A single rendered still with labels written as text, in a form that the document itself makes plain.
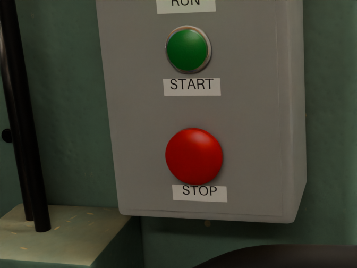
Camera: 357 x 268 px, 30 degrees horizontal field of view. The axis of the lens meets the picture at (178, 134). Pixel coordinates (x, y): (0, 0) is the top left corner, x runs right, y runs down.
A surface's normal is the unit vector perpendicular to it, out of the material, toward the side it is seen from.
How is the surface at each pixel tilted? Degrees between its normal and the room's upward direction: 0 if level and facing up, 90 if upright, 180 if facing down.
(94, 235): 0
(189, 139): 81
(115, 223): 0
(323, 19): 90
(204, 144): 83
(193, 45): 88
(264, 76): 90
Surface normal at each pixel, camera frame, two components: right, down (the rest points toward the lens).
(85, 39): -0.29, 0.29
